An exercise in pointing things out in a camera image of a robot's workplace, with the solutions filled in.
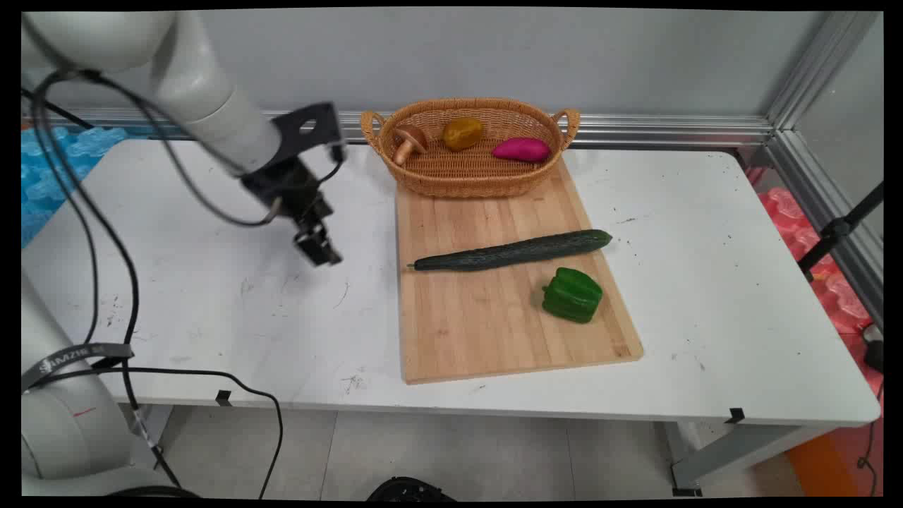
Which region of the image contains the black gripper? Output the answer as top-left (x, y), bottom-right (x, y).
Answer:
top-left (241, 155), bottom-right (344, 267)

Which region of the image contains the yellow-brown toy potato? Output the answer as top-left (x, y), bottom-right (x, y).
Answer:
top-left (442, 117), bottom-right (485, 152)

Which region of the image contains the brown toy mushroom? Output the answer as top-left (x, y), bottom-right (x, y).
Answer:
top-left (392, 124), bottom-right (429, 167)

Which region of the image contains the woven wicker basket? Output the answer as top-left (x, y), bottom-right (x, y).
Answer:
top-left (360, 97), bottom-right (581, 199)

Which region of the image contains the wooden cutting board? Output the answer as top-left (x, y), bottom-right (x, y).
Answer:
top-left (394, 157), bottom-right (644, 385)

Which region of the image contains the long green cucumber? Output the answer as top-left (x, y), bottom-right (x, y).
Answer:
top-left (407, 229), bottom-right (613, 273)

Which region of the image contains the magenta toy sweet potato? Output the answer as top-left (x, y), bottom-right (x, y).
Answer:
top-left (492, 137), bottom-right (552, 164)

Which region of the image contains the black round floor object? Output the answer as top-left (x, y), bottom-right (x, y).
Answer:
top-left (366, 476), bottom-right (457, 502)

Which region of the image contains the green bell pepper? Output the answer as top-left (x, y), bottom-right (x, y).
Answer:
top-left (541, 267), bottom-right (604, 325)

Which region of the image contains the blue foam floor mat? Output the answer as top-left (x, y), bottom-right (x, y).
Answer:
top-left (21, 125), bottom-right (157, 249)

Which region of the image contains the grey metal table leg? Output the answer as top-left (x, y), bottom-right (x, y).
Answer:
top-left (663, 421), bottom-right (840, 497)

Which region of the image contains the black tripod stand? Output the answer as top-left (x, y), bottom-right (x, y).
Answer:
top-left (797, 181), bottom-right (884, 283)

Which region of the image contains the red foam floor mat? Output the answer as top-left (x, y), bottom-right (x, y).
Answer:
top-left (742, 165), bottom-right (884, 397)

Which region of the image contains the orange floor panel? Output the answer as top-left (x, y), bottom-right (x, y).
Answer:
top-left (782, 422), bottom-right (884, 498)

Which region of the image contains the black device beside table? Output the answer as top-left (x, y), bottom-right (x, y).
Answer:
top-left (861, 323), bottom-right (884, 375)

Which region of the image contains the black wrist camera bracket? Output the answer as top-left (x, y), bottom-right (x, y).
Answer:
top-left (271, 102), bottom-right (347, 170)

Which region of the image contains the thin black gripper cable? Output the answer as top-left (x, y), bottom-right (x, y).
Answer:
top-left (67, 67), bottom-right (346, 228)

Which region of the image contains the black cable along floor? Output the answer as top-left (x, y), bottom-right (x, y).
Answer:
top-left (28, 365), bottom-right (285, 500)

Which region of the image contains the thick black labelled cable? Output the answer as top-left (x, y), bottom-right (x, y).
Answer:
top-left (30, 71), bottom-right (186, 491)

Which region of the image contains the grey printed velcro strap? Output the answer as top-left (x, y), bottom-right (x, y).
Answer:
top-left (21, 342), bottom-right (135, 393)

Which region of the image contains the horizontal aluminium frame rail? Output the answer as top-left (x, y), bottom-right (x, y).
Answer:
top-left (21, 107), bottom-right (775, 150)

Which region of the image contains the sloping aluminium frame rail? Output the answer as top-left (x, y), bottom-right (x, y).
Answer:
top-left (765, 130), bottom-right (884, 329)

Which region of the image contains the upright aluminium frame post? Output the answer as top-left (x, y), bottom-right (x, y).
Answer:
top-left (765, 11), bottom-right (883, 132)

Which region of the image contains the thin black floor cable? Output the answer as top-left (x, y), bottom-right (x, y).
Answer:
top-left (856, 381), bottom-right (884, 496)

